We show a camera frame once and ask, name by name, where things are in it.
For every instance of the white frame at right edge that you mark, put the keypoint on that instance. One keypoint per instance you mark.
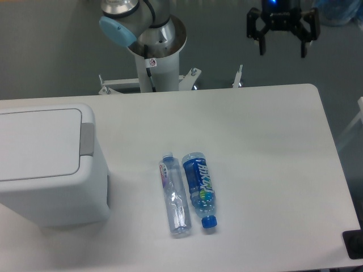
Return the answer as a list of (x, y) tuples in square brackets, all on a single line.
[(351, 130)]

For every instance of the blue plastic bag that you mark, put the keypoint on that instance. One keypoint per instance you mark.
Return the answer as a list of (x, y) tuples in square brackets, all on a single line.
[(336, 13)]

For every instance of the white plastic trash can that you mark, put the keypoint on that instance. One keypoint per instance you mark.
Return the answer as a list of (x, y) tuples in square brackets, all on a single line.
[(62, 200)]

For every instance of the black device at table edge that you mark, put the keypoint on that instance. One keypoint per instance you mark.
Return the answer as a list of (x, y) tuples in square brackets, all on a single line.
[(353, 243)]

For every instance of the clear plastic water bottle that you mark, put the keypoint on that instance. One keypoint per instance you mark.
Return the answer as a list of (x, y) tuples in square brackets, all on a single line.
[(175, 198)]

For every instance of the white trash can lid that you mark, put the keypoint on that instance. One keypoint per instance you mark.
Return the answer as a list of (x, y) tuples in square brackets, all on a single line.
[(46, 141)]

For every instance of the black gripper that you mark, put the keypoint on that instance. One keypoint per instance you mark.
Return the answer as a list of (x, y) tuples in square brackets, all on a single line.
[(282, 15)]

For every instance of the blue labelled plastic bottle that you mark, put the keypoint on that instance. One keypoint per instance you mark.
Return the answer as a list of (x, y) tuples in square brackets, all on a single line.
[(202, 194)]

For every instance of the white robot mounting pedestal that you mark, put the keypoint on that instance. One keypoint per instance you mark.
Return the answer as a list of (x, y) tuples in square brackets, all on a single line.
[(154, 75)]

